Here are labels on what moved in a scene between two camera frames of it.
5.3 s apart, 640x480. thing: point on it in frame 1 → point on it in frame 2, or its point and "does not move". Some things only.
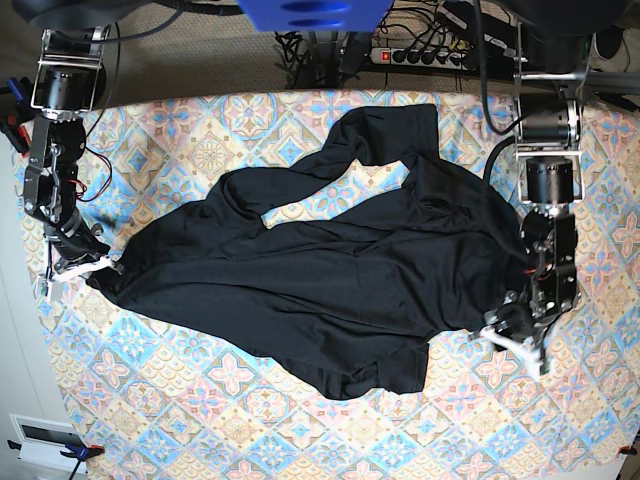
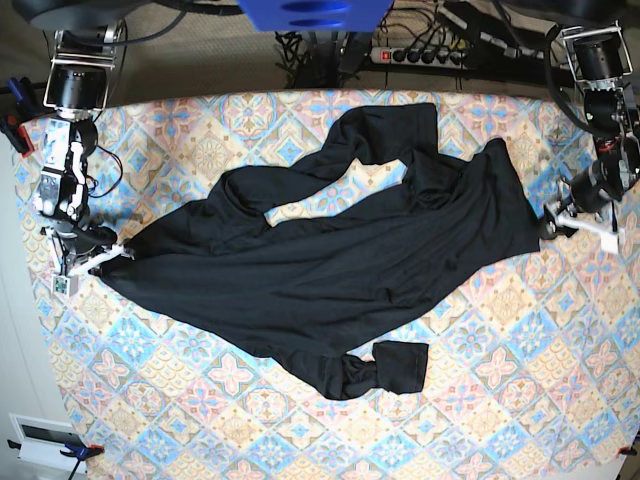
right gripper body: x=520 y=324 → x=585 y=202
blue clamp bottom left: x=77 y=451 does not move
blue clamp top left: x=22 y=93 does not move
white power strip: x=453 y=60 does not move
